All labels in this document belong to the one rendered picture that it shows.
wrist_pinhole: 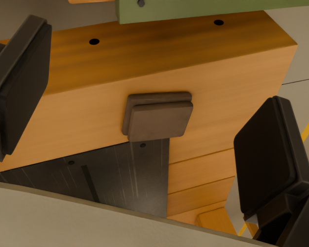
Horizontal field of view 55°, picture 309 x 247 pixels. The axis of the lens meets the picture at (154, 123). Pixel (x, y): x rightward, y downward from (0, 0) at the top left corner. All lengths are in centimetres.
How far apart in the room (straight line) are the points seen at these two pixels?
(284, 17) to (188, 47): 138
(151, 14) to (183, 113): 15
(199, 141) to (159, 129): 17
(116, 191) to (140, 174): 7
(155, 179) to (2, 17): 98
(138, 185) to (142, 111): 26
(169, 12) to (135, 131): 17
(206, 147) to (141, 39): 28
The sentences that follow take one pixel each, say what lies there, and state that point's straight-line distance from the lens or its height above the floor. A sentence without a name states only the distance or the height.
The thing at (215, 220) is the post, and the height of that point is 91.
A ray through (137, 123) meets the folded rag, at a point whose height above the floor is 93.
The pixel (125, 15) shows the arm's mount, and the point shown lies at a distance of 38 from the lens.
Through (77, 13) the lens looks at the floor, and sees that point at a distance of 137.
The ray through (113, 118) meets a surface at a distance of 45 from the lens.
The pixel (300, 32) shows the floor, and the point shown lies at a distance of 196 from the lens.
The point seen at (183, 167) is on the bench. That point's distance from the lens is 68.
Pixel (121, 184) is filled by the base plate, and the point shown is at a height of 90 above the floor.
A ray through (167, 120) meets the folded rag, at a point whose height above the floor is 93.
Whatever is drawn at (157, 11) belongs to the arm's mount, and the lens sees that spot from 39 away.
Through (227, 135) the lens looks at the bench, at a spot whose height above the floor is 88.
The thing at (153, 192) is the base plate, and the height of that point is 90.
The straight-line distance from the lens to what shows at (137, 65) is 43.
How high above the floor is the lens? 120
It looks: 38 degrees down
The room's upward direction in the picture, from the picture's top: 159 degrees clockwise
